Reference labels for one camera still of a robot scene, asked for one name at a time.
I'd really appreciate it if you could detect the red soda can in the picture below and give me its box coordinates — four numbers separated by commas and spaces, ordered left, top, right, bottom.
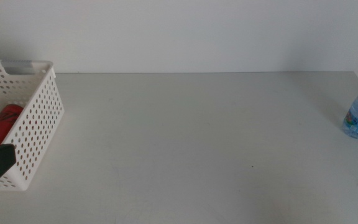
0, 104, 24, 152

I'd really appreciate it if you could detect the white perforated plastic basket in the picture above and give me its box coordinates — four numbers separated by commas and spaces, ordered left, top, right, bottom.
0, 59, 65, 192

